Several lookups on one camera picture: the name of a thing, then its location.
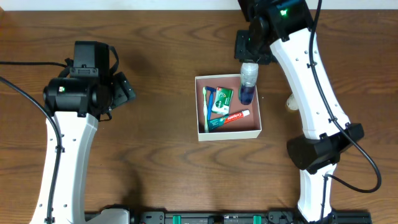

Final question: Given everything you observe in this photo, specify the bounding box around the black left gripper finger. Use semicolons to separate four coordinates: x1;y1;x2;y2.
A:
114;72;136;101
111;80;128;109

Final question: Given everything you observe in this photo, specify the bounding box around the clear blue soap pump bottle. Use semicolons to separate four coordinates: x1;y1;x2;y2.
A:
239;63;259;105

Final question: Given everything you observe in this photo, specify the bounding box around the green white soap packet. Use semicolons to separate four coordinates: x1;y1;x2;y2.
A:
211;87;234;115

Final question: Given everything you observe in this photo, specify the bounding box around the blue disposable razor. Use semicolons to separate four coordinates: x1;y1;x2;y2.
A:
205;86;216;120

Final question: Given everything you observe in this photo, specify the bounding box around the green white toothbrush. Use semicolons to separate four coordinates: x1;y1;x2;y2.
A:
202;86;209;133

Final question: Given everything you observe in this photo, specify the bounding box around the white floral lotion tube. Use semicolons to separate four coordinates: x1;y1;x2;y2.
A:
285;93;299;113

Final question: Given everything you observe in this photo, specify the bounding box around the red green toothpaste tube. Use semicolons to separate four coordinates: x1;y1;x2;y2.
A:
208;110;250;131

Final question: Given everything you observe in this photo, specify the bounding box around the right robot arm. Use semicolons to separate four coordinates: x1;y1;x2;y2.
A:
235;0;369;223

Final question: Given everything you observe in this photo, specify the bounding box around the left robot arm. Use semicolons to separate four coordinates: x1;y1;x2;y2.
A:
31;41;136;224

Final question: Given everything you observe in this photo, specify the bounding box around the white square cardboard box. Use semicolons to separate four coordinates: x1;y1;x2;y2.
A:
195;74;262;141

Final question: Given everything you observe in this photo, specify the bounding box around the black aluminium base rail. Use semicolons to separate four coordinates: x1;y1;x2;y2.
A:
84;203;373;224

